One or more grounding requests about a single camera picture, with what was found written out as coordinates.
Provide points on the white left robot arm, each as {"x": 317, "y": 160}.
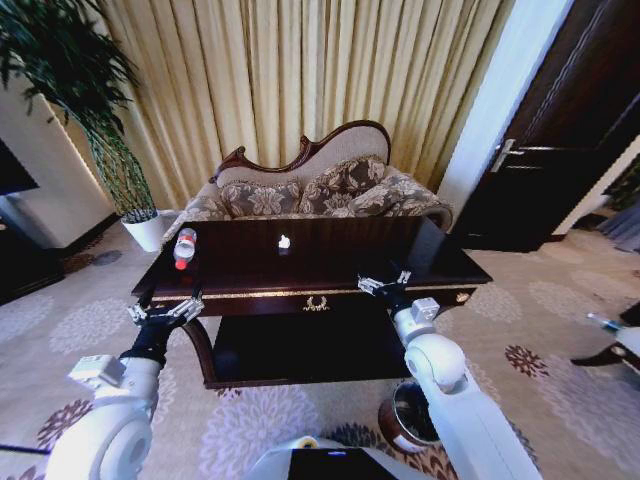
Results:
{"x": 115, "y": 425}

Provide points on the dark wooden cabinet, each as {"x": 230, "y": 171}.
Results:
{"x": 20, "y": 260}

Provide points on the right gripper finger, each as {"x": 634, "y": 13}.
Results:
{"x": 370, "y": 285}
{"x": 403, "y": 277}

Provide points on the white plant pot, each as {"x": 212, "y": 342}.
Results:
{"x": 146, "y": 232}

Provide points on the dark wooden door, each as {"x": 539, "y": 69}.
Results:
{"x": 550, "y": 125}

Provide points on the floral chaise sofa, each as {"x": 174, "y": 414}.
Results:
{"x": 350, "y": 145}

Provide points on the crumpled white paper ball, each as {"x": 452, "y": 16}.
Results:
{"x": 284, "y": 241}

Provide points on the round brown trash bin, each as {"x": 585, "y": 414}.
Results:
{"x": 407, "y": 415}

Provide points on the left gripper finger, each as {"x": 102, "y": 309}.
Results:
{"x": 137, "y": 314}
{"x": 187, "y": 309}

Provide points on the green potted plant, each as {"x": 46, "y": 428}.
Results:
{"x": 70, "y": 65}

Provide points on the dark wooden coffee table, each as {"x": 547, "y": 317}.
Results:
{"x": 310, "y": 270}

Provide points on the clear bottle with red cap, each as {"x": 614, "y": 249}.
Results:
{"x": 185, "y": 246}

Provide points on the grey blue fabric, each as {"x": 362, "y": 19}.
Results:
{"x": 622, "y": 227}

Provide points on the floral brown cushion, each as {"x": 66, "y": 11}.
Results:
{"x": 345, "y": 185}
{"x": 262, "y": 199}

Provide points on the beige pleated curtain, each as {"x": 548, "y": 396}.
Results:
{"x": 280, "y": 75}

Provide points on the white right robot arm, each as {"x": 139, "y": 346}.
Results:
{"x": 450, "y": 380}

